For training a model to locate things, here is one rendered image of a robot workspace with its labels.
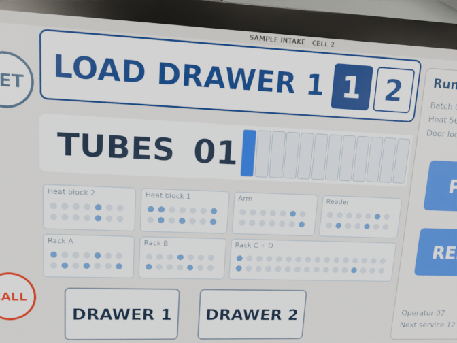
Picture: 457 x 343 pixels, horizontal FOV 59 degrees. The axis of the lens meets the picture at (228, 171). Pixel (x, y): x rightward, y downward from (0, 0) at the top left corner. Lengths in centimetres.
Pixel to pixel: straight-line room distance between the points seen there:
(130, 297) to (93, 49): 20
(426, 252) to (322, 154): 13
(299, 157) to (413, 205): 11
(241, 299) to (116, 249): 11
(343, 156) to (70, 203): 22
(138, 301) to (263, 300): 11
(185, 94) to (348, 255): 19
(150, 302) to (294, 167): 16
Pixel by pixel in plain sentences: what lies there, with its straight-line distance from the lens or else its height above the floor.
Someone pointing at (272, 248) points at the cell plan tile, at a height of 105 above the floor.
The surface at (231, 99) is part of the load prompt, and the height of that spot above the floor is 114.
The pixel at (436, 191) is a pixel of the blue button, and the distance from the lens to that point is 40.
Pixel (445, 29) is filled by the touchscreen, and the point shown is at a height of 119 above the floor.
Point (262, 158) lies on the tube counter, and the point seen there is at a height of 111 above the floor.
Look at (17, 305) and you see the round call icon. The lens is 38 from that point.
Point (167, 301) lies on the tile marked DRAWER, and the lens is 36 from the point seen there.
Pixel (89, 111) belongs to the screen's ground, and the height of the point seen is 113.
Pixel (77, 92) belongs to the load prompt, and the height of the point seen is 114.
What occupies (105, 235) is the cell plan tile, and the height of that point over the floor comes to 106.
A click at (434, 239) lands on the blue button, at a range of 41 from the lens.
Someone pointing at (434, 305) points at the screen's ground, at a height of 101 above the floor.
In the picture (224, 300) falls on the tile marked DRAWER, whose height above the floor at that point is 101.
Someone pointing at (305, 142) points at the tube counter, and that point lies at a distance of 34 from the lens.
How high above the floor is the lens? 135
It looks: 49 degrees down
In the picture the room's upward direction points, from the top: 10 degrees clockwise
